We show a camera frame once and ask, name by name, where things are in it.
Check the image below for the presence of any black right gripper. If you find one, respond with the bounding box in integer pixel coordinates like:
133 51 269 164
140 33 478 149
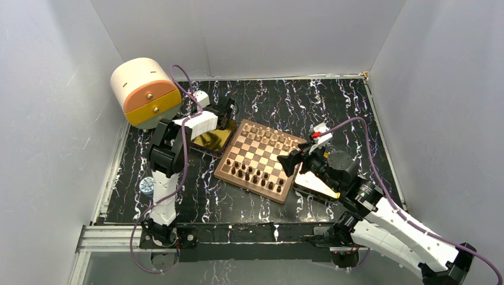
276 140 342 194

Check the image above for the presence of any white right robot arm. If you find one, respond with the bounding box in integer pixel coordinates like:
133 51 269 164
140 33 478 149
277 143 474 284

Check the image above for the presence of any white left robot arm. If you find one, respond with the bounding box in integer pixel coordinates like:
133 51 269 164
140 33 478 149
148 98 237 247

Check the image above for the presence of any wooden chess board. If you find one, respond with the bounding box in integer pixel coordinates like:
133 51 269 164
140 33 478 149
214 120 305 205

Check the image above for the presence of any gold tin lid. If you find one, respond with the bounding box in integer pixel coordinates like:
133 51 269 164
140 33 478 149
294 163 341 202

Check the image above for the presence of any gold tin box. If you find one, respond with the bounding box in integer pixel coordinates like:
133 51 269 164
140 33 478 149
191 119 237 159

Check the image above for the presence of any round cream drawer cabinet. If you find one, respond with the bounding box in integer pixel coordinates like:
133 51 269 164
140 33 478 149
110 58 182 129

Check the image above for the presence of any small white blue bottle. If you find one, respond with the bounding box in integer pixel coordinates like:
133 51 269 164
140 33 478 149
139 176 156 197

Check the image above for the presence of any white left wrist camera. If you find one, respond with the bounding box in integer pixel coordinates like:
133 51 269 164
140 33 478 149
193 90 210 108

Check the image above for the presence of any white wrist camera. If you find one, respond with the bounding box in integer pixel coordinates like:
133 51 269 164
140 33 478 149
193 90 210 108
308 123 332 154

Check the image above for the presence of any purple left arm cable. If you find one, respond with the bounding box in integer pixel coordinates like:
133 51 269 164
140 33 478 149
130 65 203 275

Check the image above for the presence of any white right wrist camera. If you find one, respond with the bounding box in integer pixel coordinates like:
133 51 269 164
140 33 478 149
308 123 332 154

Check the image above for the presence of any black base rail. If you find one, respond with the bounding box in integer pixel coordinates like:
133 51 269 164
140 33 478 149
138 222 373 264

